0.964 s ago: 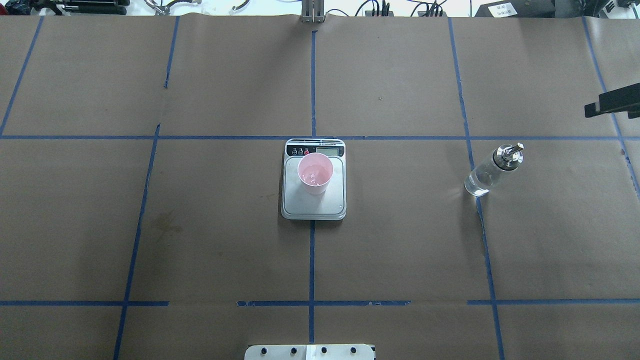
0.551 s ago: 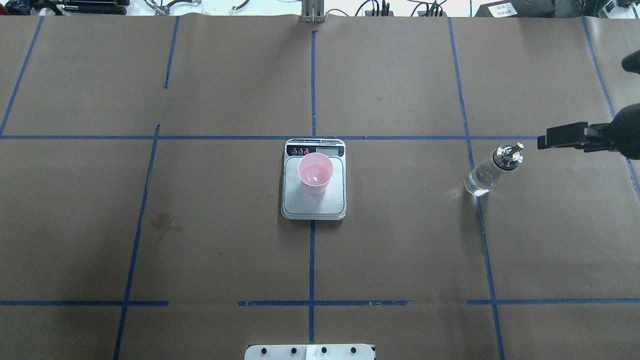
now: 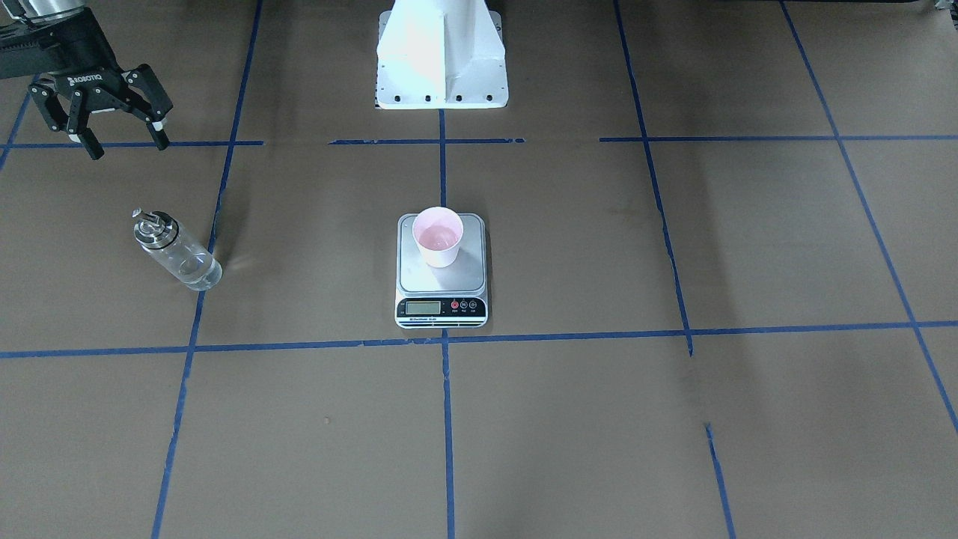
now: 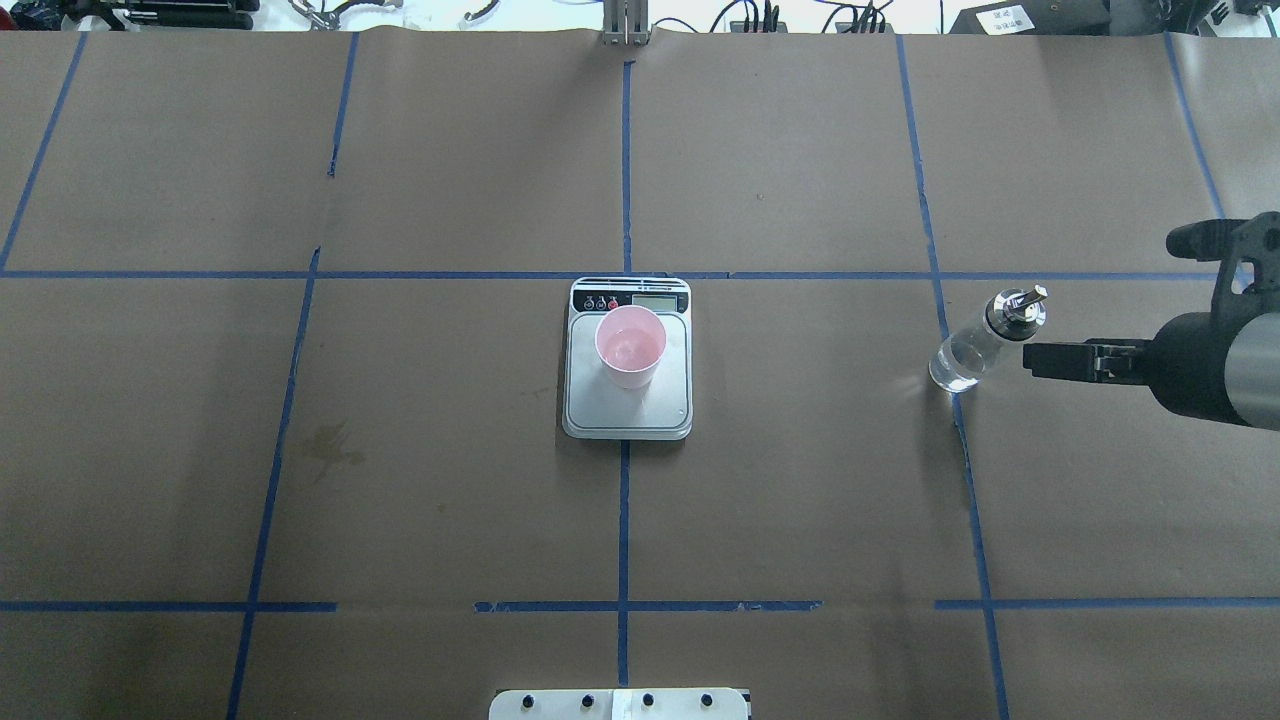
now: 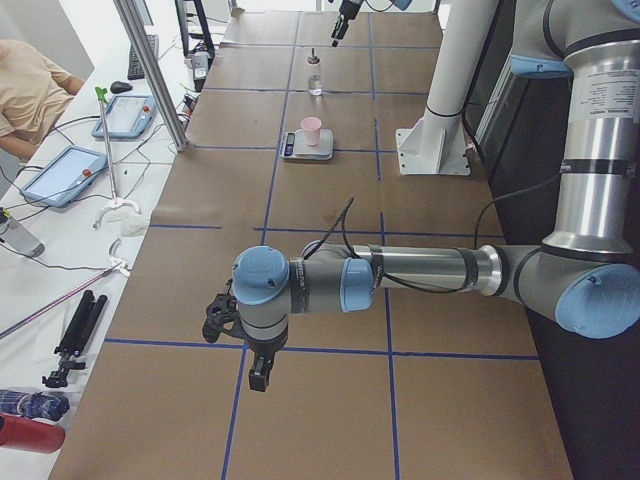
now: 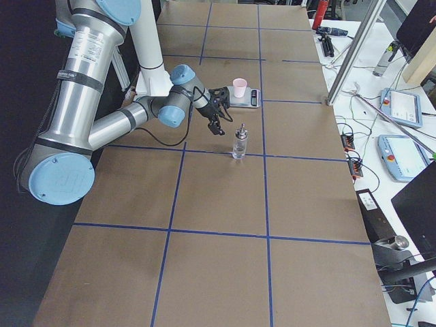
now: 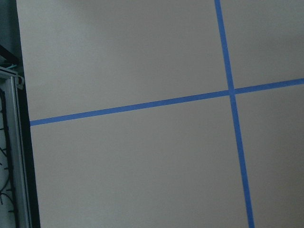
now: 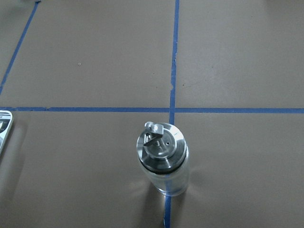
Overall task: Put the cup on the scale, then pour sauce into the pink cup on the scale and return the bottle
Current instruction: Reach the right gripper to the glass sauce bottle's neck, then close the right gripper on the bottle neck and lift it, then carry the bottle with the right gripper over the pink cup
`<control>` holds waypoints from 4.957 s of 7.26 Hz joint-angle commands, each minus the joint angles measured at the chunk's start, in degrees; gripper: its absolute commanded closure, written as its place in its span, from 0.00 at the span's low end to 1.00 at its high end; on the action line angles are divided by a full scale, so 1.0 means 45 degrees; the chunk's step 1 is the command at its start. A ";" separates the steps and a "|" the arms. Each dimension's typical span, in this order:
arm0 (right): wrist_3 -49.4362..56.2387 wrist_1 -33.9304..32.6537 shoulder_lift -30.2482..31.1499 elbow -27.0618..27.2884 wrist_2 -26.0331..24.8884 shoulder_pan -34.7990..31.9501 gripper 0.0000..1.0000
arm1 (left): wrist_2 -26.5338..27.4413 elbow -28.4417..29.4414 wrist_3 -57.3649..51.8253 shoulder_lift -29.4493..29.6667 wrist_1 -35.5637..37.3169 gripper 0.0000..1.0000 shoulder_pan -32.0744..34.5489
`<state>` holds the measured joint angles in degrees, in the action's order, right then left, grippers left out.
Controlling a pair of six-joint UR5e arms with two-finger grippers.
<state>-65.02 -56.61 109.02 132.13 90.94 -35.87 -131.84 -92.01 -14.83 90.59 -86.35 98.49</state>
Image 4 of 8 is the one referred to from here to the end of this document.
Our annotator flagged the silver digital kitchen scale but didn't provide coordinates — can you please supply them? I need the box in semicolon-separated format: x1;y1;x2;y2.
561;275;694;441

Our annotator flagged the pink plastic cup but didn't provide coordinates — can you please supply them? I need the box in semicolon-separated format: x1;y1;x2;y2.
594;305;668;389

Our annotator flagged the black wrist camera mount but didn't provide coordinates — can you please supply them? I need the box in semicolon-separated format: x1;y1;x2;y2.
1165;211;1279;323

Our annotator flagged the black folded tripod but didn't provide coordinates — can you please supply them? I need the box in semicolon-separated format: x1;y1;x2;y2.
45;1;261;31

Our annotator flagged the grey power adapter box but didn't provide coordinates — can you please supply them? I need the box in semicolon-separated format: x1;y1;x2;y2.
946;1;1059;36

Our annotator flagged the aluminium frame post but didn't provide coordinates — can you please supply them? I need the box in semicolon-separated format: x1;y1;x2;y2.
602;0;652;47

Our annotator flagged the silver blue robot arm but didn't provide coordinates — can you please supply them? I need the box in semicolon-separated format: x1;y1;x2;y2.
1021;313;1279;430

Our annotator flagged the clear glass sauce bottle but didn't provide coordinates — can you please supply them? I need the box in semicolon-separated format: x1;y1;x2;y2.
929;284;1050;395

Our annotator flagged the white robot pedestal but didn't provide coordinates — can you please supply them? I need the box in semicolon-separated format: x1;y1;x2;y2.
488;687;753;719

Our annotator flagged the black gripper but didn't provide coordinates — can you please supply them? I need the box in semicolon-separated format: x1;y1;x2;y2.
1023;313;1257;423

